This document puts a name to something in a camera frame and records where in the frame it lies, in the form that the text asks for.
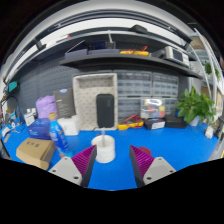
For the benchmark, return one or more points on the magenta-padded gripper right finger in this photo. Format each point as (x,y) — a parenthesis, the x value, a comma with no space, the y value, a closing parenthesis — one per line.
(156,168)

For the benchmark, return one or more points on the dark grey flat box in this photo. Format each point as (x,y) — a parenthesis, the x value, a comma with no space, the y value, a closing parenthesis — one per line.
(65,103)

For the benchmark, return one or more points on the small white labelled box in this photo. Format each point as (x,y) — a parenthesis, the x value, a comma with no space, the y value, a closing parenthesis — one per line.
(29,119)

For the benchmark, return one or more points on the white ribbed mug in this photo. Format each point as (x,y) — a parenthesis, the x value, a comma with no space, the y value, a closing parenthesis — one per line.
(106,153)

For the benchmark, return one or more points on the blue drink bottle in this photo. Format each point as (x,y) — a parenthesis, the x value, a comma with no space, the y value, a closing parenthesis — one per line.
(59,136)

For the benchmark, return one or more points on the grey small-parts drawer cabinet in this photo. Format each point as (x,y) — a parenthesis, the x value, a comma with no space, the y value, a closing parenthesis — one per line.
(165,85)
(134,83)
(128,107)

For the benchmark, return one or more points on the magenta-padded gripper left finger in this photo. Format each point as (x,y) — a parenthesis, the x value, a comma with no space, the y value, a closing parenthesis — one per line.
(66,168)

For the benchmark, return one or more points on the flat black zip case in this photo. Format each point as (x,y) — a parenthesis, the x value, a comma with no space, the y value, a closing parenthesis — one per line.
(175,122)

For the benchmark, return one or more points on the brown cardboard box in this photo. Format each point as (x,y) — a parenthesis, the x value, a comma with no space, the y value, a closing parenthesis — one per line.
(33,151)

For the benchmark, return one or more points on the green potted plant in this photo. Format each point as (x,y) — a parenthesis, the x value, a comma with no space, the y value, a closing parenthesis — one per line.
(195,105)

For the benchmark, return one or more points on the dark overhead shelf unit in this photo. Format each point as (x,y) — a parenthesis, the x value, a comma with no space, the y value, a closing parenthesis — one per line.
(126,61)

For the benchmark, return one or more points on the white shelf rack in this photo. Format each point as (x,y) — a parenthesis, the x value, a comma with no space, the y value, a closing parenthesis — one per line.
(208,56)

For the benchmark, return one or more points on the black box with white label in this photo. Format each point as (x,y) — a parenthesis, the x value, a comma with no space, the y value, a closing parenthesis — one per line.
(154,124)

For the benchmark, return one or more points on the blue printed box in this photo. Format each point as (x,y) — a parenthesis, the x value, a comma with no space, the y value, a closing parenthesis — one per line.
(38,129)

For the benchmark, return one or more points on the black hard case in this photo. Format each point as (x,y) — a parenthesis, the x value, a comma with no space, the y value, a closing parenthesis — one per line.
(105,111)

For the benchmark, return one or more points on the clear organizer with colourful parts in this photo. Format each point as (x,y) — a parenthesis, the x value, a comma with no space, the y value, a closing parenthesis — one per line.
(152,108)

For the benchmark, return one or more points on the metal spoon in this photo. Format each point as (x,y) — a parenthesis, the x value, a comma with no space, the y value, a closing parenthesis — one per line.
(103,135)

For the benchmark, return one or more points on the yellow multimeter with red leads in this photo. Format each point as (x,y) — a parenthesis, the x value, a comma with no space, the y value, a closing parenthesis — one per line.
(130,124)

